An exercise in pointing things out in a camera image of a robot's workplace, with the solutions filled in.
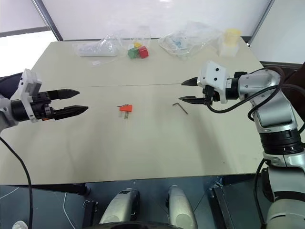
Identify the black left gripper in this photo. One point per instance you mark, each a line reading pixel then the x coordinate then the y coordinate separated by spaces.
pixel 41 105

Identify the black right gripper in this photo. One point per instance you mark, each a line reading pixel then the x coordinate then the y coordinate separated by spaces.
pixel 209 93

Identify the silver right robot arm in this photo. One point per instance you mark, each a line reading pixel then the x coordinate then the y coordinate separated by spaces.
pixel 274 119

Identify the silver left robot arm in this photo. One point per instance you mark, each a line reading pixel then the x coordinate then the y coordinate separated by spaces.
pixel 9 112

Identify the black hex key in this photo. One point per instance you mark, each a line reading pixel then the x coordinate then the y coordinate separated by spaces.
pixel 181 107

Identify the small orange connector part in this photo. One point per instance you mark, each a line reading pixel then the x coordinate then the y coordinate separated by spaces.
pixel 126 108

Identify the small white label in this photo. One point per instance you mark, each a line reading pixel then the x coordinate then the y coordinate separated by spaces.
pixel 96 63

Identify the large crumpled clear plastic bag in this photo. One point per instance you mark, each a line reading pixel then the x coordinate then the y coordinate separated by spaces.
pixel 186 40

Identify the clear plastic container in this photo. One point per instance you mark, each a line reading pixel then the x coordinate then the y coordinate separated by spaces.
pixel 228 50

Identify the red cube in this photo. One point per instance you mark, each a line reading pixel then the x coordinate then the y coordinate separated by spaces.
pixel 143 52

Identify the dark chair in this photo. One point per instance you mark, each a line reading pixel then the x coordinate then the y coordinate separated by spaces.
pixel 8 84

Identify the clear bag with white item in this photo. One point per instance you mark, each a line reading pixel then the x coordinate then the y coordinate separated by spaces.
pixel 100 48

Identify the green cube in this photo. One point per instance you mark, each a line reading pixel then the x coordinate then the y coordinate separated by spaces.
pixel 133 53

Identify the yellow cup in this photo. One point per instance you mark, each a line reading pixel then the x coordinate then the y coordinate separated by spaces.
pixel 232 35

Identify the yellow cube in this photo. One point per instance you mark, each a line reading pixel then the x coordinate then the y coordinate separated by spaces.
pixel 137 44

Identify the clear plastic bag with cubes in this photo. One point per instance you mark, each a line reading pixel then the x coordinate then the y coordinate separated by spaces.
pixel 143 35

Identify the dark brown object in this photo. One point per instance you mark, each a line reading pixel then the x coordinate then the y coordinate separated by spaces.
pixel 295 78

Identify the silver left robot leg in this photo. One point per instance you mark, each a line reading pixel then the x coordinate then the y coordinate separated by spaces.
pixel 119 207

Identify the silver robot leg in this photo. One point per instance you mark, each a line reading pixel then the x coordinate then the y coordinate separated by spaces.
pixel 119 207
pixel 181 210

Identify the silver right robot leg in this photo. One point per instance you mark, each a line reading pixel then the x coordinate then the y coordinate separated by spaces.
pixel 181 210

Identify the white round floor object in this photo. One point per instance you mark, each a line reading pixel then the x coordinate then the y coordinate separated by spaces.
pixel 20 225

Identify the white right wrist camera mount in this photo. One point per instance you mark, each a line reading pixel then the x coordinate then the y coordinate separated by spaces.
pixel 214 76

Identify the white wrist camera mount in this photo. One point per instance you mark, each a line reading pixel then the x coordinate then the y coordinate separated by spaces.
pixel 214 76
pixel 28 90

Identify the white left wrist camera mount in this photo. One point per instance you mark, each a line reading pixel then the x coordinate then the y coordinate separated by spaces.
pixel 28 90

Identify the grey window frame post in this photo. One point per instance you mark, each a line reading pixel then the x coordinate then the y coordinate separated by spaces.
pixel 48 20
pixel 261 21

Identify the black table leg bracket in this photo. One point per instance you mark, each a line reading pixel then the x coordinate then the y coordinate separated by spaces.
pixel 91 212
pixel 221 202

